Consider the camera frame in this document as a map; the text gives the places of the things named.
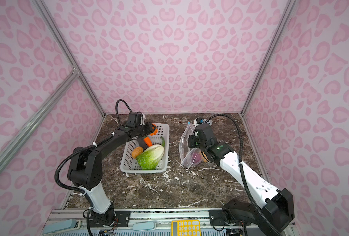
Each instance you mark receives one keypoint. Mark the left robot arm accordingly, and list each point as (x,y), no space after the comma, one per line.
(86,171)

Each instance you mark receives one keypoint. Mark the orange toy pumpkin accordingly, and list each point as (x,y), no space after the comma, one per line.
(155,130)

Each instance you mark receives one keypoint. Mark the purple toy onion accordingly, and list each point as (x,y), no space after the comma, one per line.
(196,157)

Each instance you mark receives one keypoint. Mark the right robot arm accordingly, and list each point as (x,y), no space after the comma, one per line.
(270,208)

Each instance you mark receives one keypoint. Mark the orange toy carrot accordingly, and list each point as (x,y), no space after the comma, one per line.
(148,141)

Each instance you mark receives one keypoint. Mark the white perforated plastic basket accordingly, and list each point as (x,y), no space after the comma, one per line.
(131,166)

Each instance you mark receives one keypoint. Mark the green toy pepper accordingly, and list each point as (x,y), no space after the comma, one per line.
(162,141)

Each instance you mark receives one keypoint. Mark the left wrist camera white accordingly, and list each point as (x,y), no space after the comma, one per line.
(141,118)

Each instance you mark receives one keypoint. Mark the grey remote left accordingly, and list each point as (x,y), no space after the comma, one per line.
(61,227)

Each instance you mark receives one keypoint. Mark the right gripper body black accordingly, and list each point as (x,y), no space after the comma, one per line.
(195,142)

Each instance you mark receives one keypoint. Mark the yellow calculator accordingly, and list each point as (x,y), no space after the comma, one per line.
(186,227)

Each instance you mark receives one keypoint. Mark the green white toy cabbage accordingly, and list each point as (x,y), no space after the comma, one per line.
(150,158)

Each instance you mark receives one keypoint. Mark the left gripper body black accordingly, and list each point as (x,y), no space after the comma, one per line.
(144,130)

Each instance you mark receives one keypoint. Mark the aluminium frame strut left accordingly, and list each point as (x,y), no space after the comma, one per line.
(35,121)

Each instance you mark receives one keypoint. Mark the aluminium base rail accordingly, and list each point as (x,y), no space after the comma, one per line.
(212,222)

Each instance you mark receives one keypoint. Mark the yellow toy potato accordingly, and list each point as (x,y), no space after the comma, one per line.
(204,159)
(136,152)

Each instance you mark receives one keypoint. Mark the light blue oval case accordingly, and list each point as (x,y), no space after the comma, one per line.
(144,226)

